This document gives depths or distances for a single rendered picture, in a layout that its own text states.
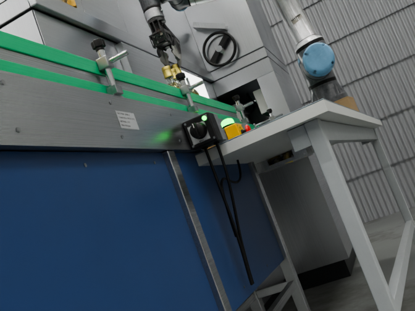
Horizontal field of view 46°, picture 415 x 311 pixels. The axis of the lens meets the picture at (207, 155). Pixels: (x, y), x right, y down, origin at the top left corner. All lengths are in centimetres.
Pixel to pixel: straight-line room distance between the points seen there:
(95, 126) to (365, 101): 436
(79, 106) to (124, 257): 28
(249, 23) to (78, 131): 224
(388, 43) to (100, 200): 451
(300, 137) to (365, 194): 385
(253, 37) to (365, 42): 237
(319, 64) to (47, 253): 138
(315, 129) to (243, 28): 177
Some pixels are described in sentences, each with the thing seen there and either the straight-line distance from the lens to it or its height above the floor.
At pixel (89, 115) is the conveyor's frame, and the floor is 82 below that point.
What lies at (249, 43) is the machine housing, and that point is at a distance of 300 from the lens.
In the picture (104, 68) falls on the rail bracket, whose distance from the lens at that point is 109.
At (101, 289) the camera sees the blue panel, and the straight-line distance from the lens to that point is 82.
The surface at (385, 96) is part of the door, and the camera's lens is 513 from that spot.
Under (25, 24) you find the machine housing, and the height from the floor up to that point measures 130.
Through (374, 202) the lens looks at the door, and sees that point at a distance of 516.
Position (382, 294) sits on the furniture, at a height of 24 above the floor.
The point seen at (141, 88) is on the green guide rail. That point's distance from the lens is 126.
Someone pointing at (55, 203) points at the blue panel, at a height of 67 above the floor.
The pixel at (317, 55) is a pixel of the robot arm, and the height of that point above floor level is 99.
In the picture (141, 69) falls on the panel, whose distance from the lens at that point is 203.
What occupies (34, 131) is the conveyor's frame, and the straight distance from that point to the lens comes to 79.
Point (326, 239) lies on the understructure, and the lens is 288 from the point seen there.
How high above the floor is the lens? 56
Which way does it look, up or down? 7 degrees up
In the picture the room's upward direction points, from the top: 20 degrees counter-clockwise
